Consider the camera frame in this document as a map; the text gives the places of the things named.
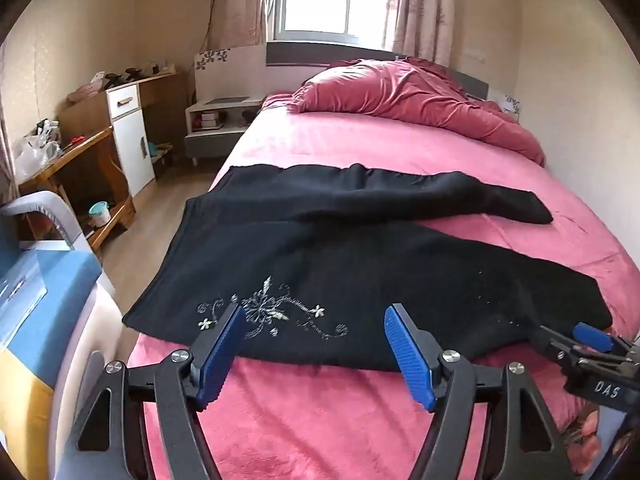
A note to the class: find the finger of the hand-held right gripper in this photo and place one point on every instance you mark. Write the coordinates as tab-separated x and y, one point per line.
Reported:
592	336
552	342

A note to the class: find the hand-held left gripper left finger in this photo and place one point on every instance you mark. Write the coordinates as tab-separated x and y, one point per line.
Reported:
220	355

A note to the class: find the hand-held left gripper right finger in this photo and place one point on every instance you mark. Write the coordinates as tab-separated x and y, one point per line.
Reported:
407	360

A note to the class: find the black pants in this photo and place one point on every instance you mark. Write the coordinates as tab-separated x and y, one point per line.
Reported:
325	260

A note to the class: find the pink bed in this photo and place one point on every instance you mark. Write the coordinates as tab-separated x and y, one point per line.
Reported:
320	435

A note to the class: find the teal and white cup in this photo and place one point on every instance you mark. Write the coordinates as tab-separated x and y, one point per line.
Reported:
99	215

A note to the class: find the white and grey nightstand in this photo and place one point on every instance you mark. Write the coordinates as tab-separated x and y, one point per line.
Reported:
215	137

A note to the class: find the grey chair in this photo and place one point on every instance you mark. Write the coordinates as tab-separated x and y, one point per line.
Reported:
45	207

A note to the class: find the white and brown cabinet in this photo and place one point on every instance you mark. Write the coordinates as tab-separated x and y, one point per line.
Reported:
132	135

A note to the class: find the wooden desk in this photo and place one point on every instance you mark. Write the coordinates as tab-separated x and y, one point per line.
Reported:
85	152

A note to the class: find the red duvet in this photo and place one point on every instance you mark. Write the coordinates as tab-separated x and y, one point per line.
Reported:
400	92

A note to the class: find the clear plastic bag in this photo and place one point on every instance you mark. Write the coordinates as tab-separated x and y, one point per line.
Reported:
32	157

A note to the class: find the white and grey headboard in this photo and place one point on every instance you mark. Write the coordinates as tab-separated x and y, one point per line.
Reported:
230	72

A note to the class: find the pink cloth item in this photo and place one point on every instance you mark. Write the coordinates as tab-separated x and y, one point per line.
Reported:
85	94

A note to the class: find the black shoes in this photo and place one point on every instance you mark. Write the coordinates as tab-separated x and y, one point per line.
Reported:
122	76

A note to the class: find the patterned curtain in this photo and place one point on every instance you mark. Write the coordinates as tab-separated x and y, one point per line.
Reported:
425	10
245	5

